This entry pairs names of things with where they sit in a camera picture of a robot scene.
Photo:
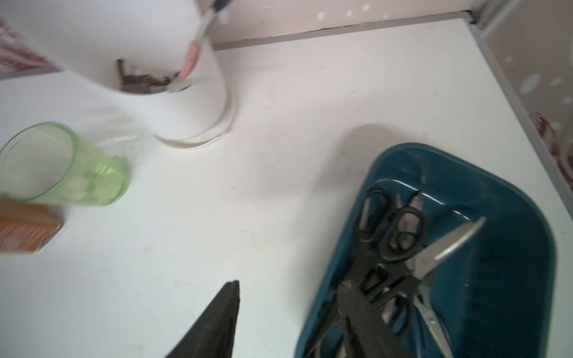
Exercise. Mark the black scissors front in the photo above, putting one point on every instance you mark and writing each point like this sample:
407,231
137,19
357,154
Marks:
397,314

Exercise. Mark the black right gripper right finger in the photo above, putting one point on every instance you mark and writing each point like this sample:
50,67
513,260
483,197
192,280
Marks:
365,334

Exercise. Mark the small black scissors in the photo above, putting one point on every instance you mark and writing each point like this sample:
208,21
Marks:
405,276

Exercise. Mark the black scissors wide handles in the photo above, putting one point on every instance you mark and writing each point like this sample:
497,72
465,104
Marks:
406,232

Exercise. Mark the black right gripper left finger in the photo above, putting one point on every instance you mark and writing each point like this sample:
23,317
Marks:
212,334

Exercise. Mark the brown spice jar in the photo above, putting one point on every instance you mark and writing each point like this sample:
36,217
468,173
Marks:
26,228

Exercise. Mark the teal plastic storage box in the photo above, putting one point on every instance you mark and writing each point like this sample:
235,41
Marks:
495,296

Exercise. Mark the white utensil holder cup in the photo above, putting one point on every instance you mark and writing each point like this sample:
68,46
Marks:
87,38

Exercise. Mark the large black scissors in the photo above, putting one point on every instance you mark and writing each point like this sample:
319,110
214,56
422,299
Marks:
377,206

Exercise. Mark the green translucent cup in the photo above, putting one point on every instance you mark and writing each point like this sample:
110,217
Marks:
48,163

